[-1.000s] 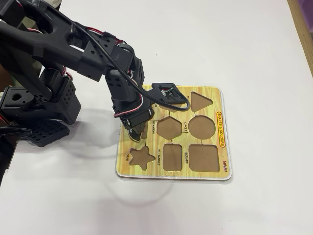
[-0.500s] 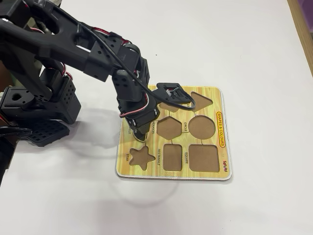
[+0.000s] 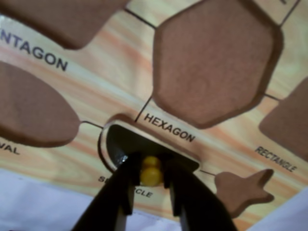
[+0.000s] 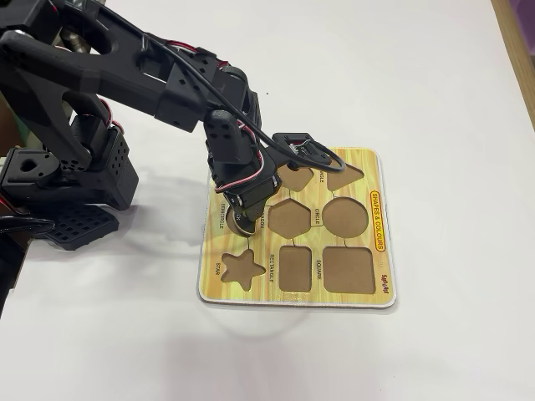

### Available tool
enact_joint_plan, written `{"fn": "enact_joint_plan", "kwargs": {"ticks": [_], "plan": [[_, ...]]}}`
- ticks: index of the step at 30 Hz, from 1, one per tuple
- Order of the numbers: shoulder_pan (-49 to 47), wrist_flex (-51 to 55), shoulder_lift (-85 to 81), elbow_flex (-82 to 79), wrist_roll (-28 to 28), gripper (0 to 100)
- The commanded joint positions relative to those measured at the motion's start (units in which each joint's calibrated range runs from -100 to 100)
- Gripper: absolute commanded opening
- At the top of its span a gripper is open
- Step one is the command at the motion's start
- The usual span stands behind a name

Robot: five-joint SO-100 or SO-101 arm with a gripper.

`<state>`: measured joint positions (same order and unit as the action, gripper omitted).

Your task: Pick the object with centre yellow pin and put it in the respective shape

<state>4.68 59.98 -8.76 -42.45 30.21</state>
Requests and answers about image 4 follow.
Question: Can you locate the dark metal post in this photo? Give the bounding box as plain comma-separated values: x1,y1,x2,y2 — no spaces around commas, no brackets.
62,28,91,53

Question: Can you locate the wooden shape puzzle board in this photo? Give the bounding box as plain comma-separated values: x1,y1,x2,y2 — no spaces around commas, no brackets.
196,145,399,311

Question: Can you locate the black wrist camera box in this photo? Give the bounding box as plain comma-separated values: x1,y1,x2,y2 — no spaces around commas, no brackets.
271,132,332,169

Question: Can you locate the black camera cable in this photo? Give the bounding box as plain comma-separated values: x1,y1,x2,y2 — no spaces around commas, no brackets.
140,33,347,175

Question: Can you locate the black table clamp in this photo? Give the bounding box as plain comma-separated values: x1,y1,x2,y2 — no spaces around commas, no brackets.
0,215,55,239

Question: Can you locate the red white servo wire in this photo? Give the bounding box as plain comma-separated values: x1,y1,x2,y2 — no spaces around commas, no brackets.
215,119,279,194

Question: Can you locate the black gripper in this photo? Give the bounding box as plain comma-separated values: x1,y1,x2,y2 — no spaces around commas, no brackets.
207,141,282,226

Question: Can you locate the black grid base mount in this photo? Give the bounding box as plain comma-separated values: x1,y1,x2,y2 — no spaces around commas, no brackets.
43,203,121,251

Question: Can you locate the black semicircle piece yellow pin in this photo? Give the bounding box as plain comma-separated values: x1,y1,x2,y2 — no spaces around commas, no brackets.
227,207,256,237

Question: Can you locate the wooden edge strip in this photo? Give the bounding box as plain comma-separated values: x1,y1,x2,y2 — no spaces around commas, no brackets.
488,0,535,130

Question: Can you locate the purple box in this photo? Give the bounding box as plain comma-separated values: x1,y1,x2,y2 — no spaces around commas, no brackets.
507,0,535,59

